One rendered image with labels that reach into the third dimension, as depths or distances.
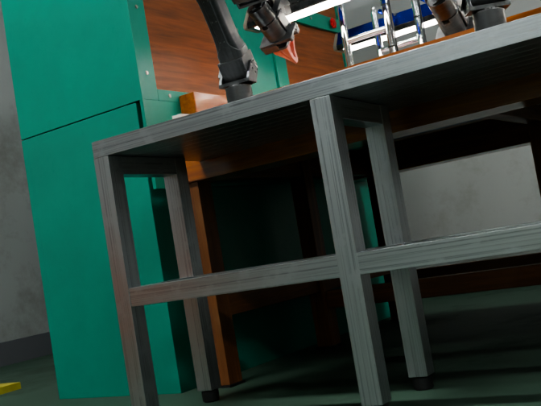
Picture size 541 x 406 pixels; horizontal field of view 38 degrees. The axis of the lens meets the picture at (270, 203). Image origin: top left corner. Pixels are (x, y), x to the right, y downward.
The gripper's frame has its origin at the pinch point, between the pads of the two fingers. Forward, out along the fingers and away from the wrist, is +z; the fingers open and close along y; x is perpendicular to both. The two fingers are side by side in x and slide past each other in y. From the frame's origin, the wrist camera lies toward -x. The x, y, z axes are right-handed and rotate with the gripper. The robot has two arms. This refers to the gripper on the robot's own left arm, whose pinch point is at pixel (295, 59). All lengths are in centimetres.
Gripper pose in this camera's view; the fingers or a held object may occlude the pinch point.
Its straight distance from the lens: 220.7
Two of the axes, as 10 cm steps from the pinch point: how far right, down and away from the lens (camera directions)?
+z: 5.4, 6.0, 5.9
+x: -2.4, 7.8, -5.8
